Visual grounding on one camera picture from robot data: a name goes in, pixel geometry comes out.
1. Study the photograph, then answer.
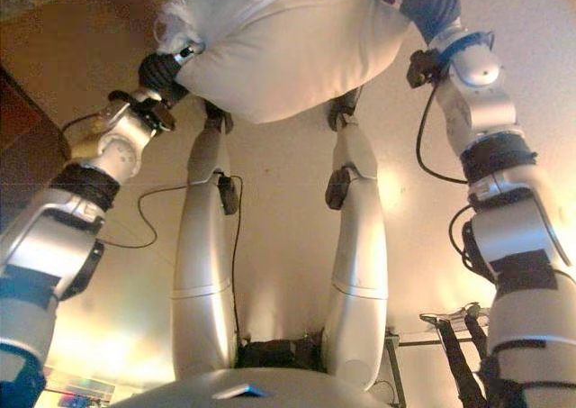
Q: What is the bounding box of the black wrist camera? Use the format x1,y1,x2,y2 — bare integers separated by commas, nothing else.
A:
133,95,177,133
406,49,442,90

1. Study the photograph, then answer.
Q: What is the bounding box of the brown wooden cabinet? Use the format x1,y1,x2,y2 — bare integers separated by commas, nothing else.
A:
0,63,72,191

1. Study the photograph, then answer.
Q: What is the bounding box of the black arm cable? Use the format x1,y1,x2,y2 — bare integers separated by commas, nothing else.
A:
414,81,472,186
61,110,247,368

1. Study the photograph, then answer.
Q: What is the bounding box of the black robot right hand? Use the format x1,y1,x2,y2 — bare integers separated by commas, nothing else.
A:
375,0,464,45

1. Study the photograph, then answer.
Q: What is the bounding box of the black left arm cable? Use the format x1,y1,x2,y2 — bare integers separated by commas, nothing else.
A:
61,110,247,368

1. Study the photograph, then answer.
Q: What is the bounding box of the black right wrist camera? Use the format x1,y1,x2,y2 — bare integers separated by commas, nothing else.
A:
406,49,442,90

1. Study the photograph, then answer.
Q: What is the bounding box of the silver robot torso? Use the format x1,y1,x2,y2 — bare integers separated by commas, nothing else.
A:
112,333,397,408

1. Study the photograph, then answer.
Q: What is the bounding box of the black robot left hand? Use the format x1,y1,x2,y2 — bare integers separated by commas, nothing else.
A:
138,41,206,108

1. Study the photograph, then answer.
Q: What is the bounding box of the black cloth item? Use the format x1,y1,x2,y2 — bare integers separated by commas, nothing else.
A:
440,313,491,408

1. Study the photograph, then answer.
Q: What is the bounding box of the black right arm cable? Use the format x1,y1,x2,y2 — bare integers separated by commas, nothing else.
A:
414,81,472,186

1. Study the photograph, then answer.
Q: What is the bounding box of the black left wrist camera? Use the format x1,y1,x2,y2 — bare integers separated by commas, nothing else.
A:
133,95,177,133

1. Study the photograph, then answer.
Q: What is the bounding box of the colourful printed box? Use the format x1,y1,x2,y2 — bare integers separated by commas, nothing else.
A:
43,371,116,408

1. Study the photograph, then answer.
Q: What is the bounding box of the silver robot left leg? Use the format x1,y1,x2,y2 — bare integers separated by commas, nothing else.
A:
169,100,247,382

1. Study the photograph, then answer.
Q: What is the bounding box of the white cushion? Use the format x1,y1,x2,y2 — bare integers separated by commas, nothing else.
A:
152,0,420,126

